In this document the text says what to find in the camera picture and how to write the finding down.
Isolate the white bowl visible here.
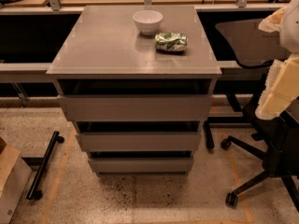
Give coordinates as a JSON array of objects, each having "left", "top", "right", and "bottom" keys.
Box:
[{"left": 133, "top": 10, "right": 164, "bottom": 35}]

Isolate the grey drawer cabinet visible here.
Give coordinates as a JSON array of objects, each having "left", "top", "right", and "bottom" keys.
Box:
[{"left": 48, "top": 6, "right": 221, "bottom": 174}]

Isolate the grey bottom drawer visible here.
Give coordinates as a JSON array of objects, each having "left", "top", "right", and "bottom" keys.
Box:
[{"left": 89, "top": 158, "right": 193, "bottom": 174}]

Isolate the grey drawer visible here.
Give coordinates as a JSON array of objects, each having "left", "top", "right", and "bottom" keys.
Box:
[
  {"left": 89, "top": 158, "right": 193, "bottom": 174},
  {"left": 76, "top": 133, "right": 201, "bottom": 151},
  {"left": 58, "top": 95, "right": 212, "bottom": 121}
]

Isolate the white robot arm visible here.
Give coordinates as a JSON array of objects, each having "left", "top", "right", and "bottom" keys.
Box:
[{"left": 255, "top": 0, "right": 299, "bottom": 120}]

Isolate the grey top drawer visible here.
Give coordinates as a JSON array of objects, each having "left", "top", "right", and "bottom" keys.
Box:
[{"left": 58, "top": 95, "right": 212, "bottom": 121}]

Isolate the long grey workbench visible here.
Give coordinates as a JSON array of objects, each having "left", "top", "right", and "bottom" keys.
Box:
[{"left": 0, "top": 0, "right": 299, "bottom": 107}]

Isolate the black office chair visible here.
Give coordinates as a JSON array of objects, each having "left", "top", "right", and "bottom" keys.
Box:
[{"left": 214, "top": 18, "right": 299, "bottom": 213}]

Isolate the cardboard box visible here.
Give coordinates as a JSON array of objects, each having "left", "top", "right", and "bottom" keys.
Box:
[{"left": 0, "top": 138, "right": 31, "bottom": 224}]

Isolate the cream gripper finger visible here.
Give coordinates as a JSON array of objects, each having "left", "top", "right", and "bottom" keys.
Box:
[
  {"left": 255, "top": 53, "right": 299, "bottom": 120},
  {"left": 258, "top": 7, "right": 286, "bottom": 33}
]

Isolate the green crumpled chip bag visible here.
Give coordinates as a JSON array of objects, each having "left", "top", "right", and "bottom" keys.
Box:
[{"left": 155, "top": 32, "right": 188, "bottom": 52}]

